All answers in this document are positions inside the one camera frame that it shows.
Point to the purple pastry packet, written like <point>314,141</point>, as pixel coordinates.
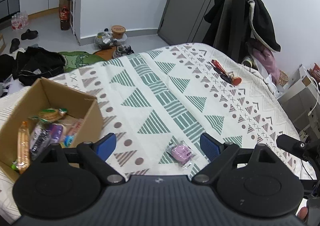
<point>181,153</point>

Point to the plastic bag of trash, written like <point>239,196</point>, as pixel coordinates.
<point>105,40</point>

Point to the blue snack packet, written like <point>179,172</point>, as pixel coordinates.
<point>68,140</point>

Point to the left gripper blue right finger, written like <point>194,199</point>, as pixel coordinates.
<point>221,157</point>

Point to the black jacket on chair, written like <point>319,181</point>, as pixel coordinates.
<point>234,23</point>

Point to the black seed snack packet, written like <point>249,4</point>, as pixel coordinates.
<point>39,139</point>

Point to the water bottle pack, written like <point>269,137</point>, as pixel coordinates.
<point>19,20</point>

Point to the green dinosaur plush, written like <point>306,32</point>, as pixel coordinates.
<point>78,59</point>

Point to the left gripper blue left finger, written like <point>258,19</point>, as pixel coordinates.
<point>94,156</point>

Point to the green bun snack packet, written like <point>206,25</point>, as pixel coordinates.
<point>50,115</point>

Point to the instant noodle cup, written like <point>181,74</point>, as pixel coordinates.
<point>118,31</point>

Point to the cardboard box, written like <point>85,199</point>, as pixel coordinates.
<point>83,118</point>

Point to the pink garment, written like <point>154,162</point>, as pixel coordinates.
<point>266,58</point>

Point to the dark soda bottle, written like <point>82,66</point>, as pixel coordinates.
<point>64,18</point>

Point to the orange biscuit stick packet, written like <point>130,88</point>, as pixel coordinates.
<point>23,149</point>

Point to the black clothes on floor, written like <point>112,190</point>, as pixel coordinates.
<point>33,64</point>

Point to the black shoe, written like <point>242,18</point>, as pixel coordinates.
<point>29,35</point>

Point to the purple snack packet in box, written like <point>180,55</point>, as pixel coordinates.
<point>56,132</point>

